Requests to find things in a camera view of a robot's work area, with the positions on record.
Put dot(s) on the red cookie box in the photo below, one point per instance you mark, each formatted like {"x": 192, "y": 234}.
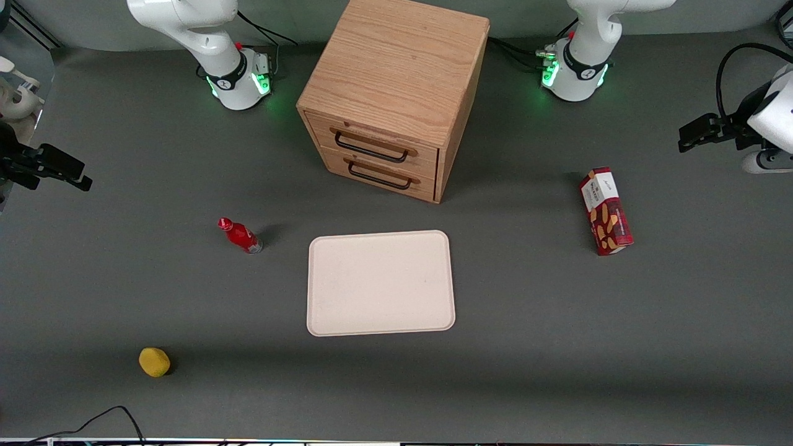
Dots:
{"x": 607, "y": 214}

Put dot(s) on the beige rectangular tray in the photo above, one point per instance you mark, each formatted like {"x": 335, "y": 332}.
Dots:
{"x": 379, "y": 283}

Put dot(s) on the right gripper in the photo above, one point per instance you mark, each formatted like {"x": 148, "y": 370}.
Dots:
{"x": 13, "y": 162}

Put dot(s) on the wooden drawer cabinet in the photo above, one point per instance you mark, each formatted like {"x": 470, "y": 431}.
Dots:
{"x": 396, "y": 74}

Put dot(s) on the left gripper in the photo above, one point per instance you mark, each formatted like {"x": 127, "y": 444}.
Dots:
{"x": 735, "y": 131}

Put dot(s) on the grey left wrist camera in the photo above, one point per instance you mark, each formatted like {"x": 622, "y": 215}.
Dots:
{"x": 765, "y": 162}

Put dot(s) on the yellow lemon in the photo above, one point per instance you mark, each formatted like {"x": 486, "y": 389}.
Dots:
{"x": 154, "y": 362}

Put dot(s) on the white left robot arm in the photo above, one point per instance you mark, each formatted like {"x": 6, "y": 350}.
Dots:
{"x": 585, "y": 68}

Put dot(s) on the red bottle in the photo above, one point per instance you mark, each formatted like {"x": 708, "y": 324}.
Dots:
{"x": 241, "y": 236}

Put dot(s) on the black corner rail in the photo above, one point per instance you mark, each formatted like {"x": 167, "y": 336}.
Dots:
{"x": 34, "y": 25}

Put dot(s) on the wooden drawer front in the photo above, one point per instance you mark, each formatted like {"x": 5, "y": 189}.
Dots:
{"x": 334, "y": 164}
{"x": 421, "y": 162}

